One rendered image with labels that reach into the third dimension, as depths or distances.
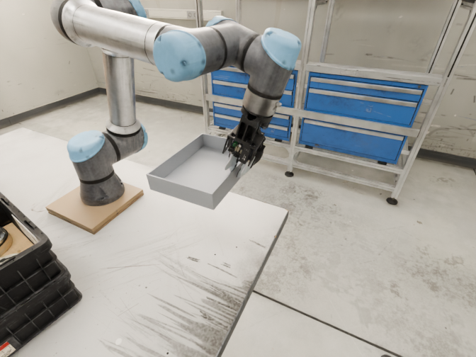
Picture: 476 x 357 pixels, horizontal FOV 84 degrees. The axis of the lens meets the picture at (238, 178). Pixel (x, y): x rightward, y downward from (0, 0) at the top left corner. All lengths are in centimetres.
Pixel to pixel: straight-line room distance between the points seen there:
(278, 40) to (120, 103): 59
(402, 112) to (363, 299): 118
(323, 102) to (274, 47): 158
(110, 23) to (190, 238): 61
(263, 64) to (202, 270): 56
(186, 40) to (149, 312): 62
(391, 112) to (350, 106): 26
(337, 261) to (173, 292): 122
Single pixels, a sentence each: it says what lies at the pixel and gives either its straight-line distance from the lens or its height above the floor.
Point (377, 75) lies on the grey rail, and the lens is 198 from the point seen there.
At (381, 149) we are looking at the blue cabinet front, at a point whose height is 42.
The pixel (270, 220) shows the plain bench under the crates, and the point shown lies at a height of 70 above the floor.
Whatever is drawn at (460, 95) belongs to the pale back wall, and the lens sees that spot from 298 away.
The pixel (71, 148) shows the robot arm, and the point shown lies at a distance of 99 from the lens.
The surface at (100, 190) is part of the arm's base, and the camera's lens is 104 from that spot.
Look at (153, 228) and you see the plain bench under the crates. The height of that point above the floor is 70.
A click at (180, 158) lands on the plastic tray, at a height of 93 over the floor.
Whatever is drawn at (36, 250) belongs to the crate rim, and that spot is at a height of 93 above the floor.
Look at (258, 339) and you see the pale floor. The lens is 148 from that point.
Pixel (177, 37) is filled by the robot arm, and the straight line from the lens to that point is 46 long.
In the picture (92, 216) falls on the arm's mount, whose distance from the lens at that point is 103.
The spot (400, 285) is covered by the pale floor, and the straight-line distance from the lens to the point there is 185.
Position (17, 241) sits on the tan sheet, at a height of 83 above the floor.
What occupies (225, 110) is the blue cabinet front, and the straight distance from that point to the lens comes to 239.
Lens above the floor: 136
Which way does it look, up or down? 36 degrees down
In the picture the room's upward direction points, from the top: straight up
